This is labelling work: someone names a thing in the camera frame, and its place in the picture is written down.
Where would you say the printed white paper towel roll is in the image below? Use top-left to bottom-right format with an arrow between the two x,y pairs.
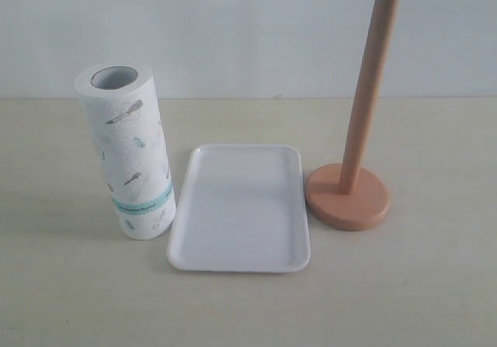
75,63 -> 176,240

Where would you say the wooden paper towel holder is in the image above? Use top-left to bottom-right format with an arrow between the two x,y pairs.
304,0 -> 399,231

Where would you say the white rectangular plastic tray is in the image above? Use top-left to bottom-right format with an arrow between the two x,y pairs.
166,144 -> 311,273

